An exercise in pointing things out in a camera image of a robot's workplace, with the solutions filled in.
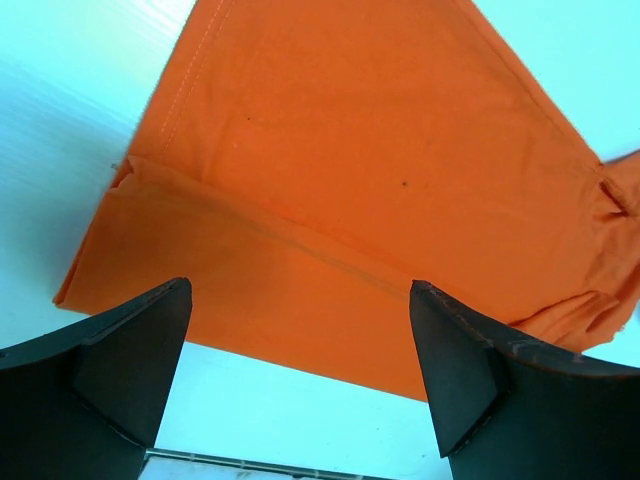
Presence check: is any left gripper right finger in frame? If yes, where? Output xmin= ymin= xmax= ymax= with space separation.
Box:
xmin=410 ymin=281 xmax=639 ymax=479

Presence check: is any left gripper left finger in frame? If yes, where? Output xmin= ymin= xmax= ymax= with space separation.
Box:
xmin=1 ymin=278 xmax=192 ymax=479

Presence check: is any orange t-shirt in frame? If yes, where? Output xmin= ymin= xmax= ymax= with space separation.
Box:
xmin=54 ymin=1 xmax=639 ymax=400

